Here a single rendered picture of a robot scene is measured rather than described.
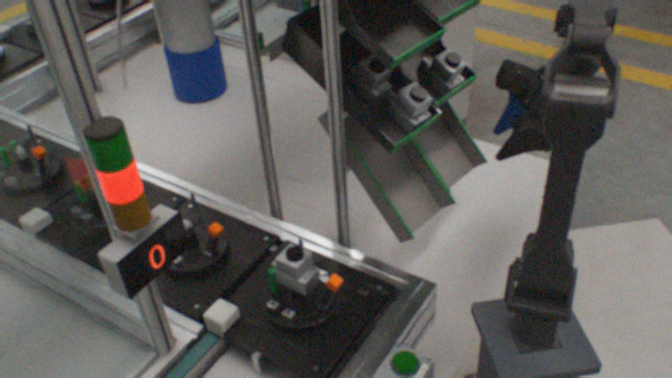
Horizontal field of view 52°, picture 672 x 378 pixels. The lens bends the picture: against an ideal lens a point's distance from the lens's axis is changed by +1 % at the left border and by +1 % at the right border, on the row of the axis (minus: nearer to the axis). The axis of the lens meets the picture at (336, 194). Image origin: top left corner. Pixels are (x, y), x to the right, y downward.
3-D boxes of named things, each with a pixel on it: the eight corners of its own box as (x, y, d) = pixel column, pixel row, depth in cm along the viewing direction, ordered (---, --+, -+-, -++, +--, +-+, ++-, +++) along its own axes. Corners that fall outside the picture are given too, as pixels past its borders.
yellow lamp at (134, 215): (159, 215, 95) (151, 188, 91) (133, 236, 91) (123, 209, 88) (134, 204, 97) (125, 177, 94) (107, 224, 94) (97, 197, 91)
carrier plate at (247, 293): (394, 292, 123) (394, 283, 121) (320, 390, 108) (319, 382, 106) (287, 246, 133) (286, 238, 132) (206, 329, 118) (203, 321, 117)
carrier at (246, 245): (281, 243, 134) (274, 194, 126) (199, 326, 119) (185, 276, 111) (191, 204, 145) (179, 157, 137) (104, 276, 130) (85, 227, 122)
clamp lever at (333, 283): (332, 302, 115) (344, 279, 110) (326, 310, 114) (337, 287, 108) (315, 289, 116) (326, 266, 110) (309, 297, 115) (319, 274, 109)
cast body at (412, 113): (425, 125, 120) (441, 100, 115) (408, 135, 118) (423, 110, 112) (394, 93, 122) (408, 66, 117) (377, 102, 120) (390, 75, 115)
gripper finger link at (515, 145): (541, 139, 107) (512, 118, 106) (544, 151, 104) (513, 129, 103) (511, 168, 111) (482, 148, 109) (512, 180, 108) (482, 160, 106)
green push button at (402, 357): (422, 364, 110) (422, 356, 109) (410, 382, 108) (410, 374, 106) (400, 353, 112) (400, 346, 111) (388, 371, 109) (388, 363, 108)
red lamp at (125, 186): (151, 187, 91) (142, 158, 88) (123, 208, 88) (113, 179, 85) (125, 176, 94) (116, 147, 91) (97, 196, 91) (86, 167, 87)
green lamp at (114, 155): (142, 157, 88) (133, 126, 85) (113, 178, 85) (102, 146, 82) (115, 146, 91) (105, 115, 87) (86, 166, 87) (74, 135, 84)
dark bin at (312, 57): (437, 121, 122) (453, 94, 116) (390, 154, 115) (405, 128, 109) (330, 22, 129) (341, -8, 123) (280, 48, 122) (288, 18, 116)
